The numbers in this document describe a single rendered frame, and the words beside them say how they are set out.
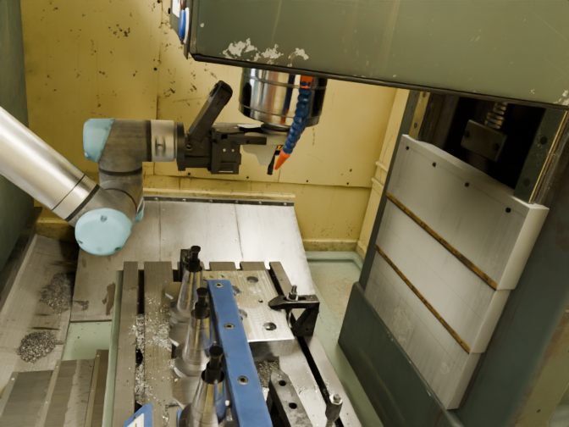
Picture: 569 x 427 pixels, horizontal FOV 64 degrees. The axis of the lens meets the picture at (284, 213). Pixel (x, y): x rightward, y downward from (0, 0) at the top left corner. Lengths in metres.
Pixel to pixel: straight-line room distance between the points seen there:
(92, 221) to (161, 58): 1.20
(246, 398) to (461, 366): 0.63
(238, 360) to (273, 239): 1.34
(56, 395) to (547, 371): 1.10
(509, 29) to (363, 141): 1.52
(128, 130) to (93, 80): 1.05
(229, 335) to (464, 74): 0.47
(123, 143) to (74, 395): 0.71
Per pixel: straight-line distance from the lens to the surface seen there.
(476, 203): 1.03
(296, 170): 2.06
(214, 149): 0.84
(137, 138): 0.83
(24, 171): 0.74
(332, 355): 1.65
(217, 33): 0.51
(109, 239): 0.74
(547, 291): 0.98
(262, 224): 2.00
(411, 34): 0.59
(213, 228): 1.93
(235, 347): 0.67
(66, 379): 1.37
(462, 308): 1.09
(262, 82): 0.81
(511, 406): 1.08
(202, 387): 0.53
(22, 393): 1.38
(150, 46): 1.85
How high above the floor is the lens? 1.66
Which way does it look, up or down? 24 degrees down
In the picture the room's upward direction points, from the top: 10 degrees clockwise
